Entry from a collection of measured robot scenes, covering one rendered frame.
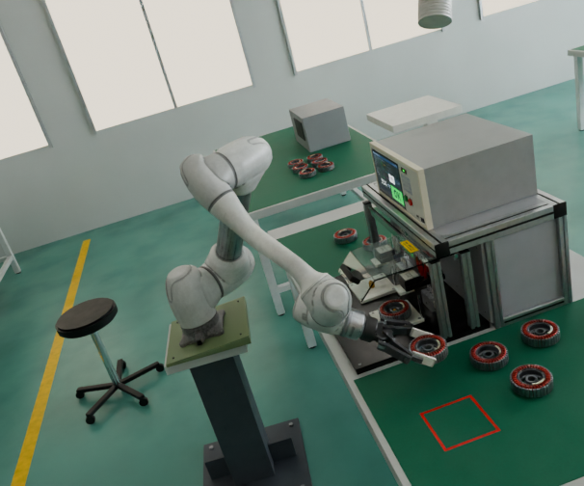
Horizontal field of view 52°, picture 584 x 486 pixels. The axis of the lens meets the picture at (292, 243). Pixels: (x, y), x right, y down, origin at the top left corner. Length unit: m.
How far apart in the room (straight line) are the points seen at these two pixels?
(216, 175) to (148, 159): 4.79
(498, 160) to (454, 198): 0.18
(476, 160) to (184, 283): 1.13
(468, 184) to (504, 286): 0.35
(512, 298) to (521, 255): 0.15
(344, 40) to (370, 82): 0.54
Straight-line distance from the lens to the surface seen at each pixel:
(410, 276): 2.09
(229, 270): 2.31
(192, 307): 2.29
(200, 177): 1.84
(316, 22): 6.68
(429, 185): 1.88
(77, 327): 3.38
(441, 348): 1.80
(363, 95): 6.90
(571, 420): 1.74
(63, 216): 6.86
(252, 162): 1.92
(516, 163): 2.01
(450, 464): 1.64
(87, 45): 6.50
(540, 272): 2.08
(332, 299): 1.55
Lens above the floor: 1.94
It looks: 24 degrees down
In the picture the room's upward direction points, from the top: 15 degrees counter-clockwise
